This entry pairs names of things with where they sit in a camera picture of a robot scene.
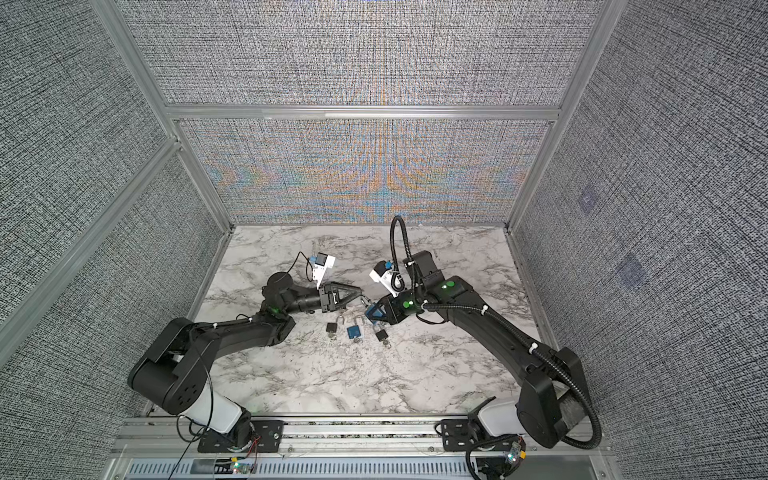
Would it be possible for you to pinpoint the aluminium front frame rail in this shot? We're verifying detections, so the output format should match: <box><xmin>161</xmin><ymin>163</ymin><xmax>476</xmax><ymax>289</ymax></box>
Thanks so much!
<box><xmin>101</xmin><ymin>413</ymin><xmax>625</xmax><ymax>480</ymax></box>

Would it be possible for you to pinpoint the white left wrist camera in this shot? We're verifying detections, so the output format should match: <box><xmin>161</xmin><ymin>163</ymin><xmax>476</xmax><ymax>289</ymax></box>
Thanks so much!
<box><xmin>310</xmin><ymin>252</ymin><xmax>336</xmax><ymax>288</ymax></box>

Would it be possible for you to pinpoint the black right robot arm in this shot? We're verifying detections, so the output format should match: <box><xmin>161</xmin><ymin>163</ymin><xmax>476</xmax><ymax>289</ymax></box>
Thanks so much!
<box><xmin>366</xmin><ymin>251</ymin><xmax>603</xmax><ymax>450</ymax></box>

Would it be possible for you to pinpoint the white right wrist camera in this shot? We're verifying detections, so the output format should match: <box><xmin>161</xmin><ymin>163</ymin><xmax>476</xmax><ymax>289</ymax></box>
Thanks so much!
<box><xmin>369</xmin><ymin>260</ymin><xmax>405</xmax><ymax>297</ymax></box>

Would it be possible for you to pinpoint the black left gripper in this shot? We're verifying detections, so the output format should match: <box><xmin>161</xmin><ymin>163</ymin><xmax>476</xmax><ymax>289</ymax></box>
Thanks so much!
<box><xmin>284</xmin><ymin>283</ymin><xmax>360</xmax><ymax>318</ymax></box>

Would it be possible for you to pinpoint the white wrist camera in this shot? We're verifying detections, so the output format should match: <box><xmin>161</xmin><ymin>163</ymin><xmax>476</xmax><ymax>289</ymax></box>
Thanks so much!
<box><xmin>310</xmin><ymin>252</ymin><xmax>336</xmax><ymax>288</ymax></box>
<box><xmin>369</xmin><ymin>260</ymin><xmax>405</xmax><ymax>297</ymax></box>

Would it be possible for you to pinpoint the blue padlock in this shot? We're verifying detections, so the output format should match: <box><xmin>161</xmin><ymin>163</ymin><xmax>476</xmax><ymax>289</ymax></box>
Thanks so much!
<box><xmin>346</xmin><ymin>317</ymin><xmax>363</xmax><ymax>344</ymax></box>
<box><xmin>364</xmin><ymin>304</ymin><xmax>386</xmax><ymax>322</ymax></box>

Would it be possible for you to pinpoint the black corrugated cable conduit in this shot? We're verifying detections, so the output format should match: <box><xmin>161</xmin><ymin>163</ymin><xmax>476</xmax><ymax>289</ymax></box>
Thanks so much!
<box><xmin>388</xmin><ymin>215</ymin><xmax>604</xmax><ymax>451</ymax></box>

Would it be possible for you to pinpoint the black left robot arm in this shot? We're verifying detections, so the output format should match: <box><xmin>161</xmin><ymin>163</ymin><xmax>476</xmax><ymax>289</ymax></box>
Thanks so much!
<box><xmin>127</xmin><ymin>272</ymin><xmax>363</xmax><ymax>451</ymax></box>

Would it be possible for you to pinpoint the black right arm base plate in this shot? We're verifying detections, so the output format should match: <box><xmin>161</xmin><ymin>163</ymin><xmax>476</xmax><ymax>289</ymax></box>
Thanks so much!
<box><xmin>434</xmin><ymin>418</ymin><xmax>526</xmax><ymax>453</ymax></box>

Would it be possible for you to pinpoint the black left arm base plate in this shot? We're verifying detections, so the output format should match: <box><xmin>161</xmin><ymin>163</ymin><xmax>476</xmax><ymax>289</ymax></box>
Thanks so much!
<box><xmin>197</xmin><ymin>420</ymin><xmax>285</xmax><ymax>454</ymax></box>

